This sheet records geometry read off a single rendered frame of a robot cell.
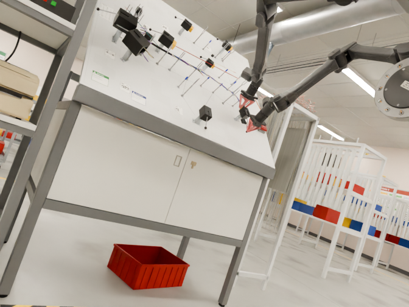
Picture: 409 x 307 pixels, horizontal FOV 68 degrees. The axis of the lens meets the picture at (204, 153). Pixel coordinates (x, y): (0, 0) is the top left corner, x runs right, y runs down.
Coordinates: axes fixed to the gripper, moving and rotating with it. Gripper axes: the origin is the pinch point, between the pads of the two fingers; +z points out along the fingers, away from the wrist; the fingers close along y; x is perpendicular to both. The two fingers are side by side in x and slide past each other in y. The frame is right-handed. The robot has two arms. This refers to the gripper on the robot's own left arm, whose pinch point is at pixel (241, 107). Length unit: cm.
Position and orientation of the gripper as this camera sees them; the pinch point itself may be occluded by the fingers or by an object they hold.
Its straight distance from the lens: 183.7
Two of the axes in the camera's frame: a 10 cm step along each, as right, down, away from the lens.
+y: -7.2, -0.5, -7.0
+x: 5.3, 6.1, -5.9
